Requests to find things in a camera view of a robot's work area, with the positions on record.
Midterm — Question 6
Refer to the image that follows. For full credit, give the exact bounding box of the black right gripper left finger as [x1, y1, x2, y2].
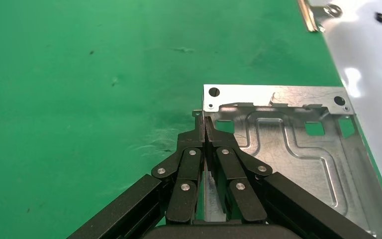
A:
[151, 114, 206, 225]

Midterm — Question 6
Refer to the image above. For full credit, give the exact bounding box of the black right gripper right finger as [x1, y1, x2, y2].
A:
[205, 117, 274, 223]

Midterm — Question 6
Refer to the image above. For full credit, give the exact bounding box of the stamped sheet metal tray part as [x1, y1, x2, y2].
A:
[191, 84, 382, 239]

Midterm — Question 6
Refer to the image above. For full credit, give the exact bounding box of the metal binder clip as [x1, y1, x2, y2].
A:
[297, 0, 343, 33]

